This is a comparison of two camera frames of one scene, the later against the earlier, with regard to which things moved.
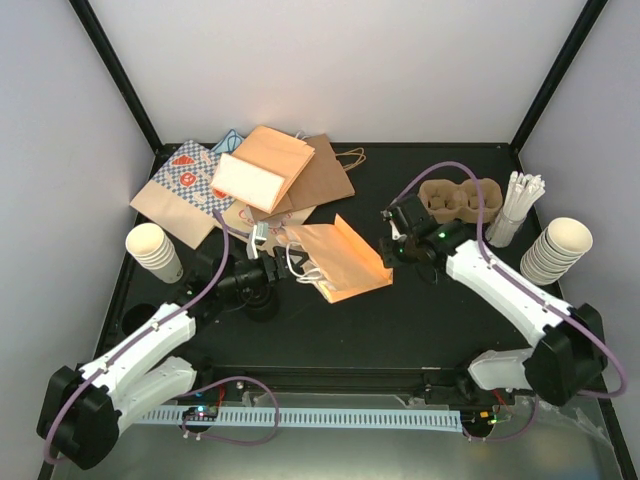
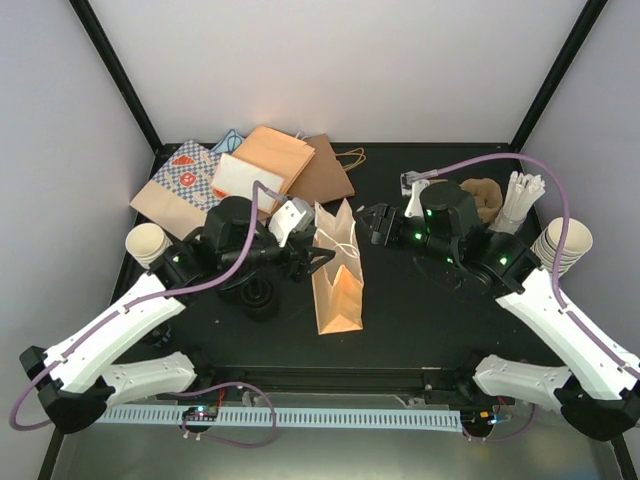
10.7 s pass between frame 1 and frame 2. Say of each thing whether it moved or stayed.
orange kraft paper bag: moved
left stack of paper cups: stayed
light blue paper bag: stayed
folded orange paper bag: stayed
